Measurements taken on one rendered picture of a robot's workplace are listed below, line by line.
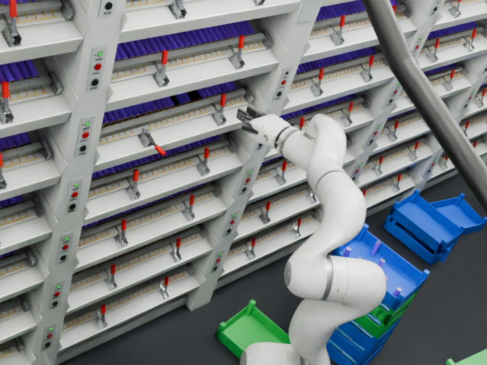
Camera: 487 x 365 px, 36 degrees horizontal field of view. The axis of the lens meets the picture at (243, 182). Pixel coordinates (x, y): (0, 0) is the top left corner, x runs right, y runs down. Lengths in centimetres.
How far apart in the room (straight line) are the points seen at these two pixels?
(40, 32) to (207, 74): 56
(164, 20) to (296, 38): 53
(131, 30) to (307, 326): 78
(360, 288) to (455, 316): 186
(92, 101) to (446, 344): 203
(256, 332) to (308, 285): 139
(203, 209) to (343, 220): 98
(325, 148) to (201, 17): 44
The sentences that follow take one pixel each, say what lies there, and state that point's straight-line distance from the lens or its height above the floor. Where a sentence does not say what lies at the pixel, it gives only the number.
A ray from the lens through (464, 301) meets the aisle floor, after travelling 358.
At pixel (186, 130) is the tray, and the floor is 96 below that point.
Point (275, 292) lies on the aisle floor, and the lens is 315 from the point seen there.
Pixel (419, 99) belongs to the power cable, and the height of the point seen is 187.
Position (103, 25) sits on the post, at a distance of 171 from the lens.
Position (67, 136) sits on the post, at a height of 107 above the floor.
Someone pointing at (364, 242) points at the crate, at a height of 41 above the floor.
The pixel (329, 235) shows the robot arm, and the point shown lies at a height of 120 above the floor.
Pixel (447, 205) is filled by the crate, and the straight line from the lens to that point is 405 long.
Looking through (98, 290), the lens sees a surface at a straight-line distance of 247.
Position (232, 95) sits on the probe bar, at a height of 100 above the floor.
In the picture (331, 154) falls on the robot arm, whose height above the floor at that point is 119.
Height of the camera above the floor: 222
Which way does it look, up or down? 38 degrees down
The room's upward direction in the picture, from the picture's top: 20 degrees clockwise
